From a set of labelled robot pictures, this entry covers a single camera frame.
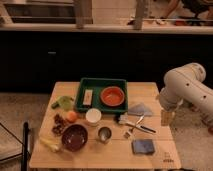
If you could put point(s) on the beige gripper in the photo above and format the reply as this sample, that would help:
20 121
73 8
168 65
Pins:
166 117

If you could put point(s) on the blue sponge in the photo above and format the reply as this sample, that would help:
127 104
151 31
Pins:
143 146

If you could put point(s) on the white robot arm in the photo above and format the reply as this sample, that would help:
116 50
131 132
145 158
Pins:
185 83

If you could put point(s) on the orange bowl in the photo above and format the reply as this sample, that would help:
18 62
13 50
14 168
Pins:
112 96

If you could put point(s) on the purple bowl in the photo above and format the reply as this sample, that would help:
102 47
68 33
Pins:
74 137

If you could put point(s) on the grey folded cloth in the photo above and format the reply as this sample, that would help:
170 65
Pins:
140 109

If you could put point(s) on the small metal cup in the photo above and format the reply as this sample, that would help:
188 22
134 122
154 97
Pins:
104 134

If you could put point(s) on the white cup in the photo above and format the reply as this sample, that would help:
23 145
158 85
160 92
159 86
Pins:
93 116

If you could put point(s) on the green plastic tray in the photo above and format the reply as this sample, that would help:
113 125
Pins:
97 85

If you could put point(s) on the white rectangular block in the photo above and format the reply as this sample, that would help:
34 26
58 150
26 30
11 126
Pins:
88 97

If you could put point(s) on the orange fruit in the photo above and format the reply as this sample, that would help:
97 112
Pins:
71 116

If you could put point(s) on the green toy vegetable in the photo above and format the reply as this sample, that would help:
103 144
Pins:
64 102

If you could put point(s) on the brown grape bunch toy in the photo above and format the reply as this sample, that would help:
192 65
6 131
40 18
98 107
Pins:
59 125

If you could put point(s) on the black chair frame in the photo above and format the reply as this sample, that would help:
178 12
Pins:
25 154

